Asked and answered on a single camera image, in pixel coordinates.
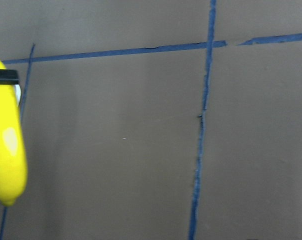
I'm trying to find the yellow banana curved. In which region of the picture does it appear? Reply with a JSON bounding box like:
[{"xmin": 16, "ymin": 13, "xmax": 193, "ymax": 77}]
[{"xmin": 0, "ymin": 57, "xmax": 29, "ymax": 207}]

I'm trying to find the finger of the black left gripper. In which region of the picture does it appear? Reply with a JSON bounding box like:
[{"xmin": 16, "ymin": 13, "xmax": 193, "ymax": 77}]
[{"xmin": 0, "ymin": 69, "xmax": 19, "ymax": 85}]

